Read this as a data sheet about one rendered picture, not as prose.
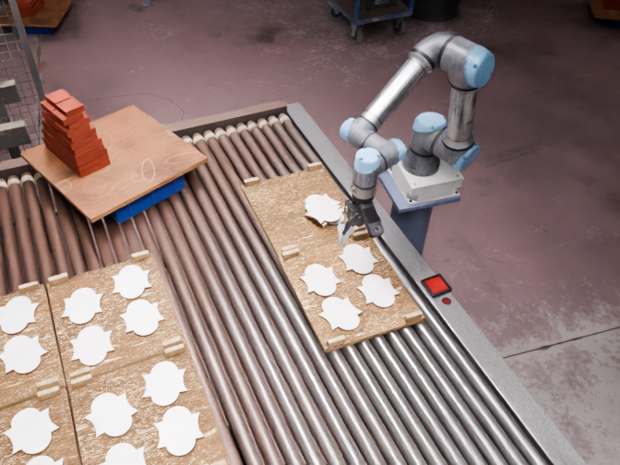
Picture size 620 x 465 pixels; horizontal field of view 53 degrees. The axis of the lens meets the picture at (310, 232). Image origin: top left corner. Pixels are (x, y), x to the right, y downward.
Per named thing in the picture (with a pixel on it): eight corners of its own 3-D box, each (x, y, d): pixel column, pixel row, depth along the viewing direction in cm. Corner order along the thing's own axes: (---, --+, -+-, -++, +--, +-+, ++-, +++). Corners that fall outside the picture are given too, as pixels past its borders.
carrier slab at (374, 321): (368, 236, 226) (369, 232, 224) (424, 320, 199) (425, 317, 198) (278, 260, 215) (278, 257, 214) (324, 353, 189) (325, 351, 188)
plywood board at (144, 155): (133, 107, 262) (133, 103, 260) (208, 160, 237) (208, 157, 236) (21, 157, 236) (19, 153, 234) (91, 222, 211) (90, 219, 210)
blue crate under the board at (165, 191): (141, 152, 256) (137, 132, 249) (187, 187, 241) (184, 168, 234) (74, 185, 240) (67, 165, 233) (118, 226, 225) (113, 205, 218)
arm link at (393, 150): (384, 126, 197) (360, 140, 192) (411, 144, 192) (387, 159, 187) (380, 146, 203) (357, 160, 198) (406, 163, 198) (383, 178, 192)
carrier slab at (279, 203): (322, 168, 253) (322, 165, 252) (368, 234, 226) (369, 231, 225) (241, 188, 242) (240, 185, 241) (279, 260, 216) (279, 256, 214)
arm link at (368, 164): (387, 153, 185) (369, 165, 181) (384, 182, 193) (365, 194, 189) (368, 141, 189) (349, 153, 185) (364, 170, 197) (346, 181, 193)
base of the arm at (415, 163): (431, 149, 255) (435, 130, 248) (445, 173, 246) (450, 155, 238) (396, 154, 253) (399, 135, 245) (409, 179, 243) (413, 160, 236)
